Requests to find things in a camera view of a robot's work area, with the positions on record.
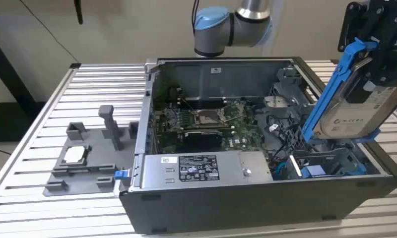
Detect black hanging strap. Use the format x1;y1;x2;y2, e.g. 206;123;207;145
73;0;83;25

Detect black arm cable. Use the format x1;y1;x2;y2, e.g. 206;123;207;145
190;0;201;28

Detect black wire with white label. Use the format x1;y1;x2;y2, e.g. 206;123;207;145
262;113;305;139

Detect blue disk carrier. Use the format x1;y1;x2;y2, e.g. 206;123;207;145
298;158;369;178

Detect silver power supply unit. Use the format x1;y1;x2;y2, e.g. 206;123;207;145
139;151;274;189

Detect thin black wall cable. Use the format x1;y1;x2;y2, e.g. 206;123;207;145
18;0;82;65

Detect grey plastic drive cage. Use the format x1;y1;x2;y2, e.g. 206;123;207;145
262;66;318;116

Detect thick black disk wire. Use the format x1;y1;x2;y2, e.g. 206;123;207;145
267;133;305;162

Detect black open PC case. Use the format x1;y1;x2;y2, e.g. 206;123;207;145
113;56;397;235

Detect black stand with base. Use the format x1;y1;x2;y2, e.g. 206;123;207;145
0;27;49;143

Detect black RAM slot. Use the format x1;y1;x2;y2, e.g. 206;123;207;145
182;128;237;134
181;125;235;130
179;97;227;104
181;102;227;109

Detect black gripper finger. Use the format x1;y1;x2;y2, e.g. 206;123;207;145
366;27;397;88
337;1;367;53

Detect grey parts rack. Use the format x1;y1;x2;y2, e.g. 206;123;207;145
42;105;139;198

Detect blue data cable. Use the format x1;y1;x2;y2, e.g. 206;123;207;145
273;160;287;180

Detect braided power cable bundle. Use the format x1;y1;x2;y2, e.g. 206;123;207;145
266;150;281;171

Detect hard disk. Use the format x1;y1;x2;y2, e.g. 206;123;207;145
299;37;397;146

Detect CPU socket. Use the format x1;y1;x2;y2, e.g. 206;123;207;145
191;108;227;127

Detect green motherboard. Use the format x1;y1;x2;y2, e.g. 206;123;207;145
151;99;269;154

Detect silver CPU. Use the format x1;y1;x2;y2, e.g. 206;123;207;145
63;146;86;163

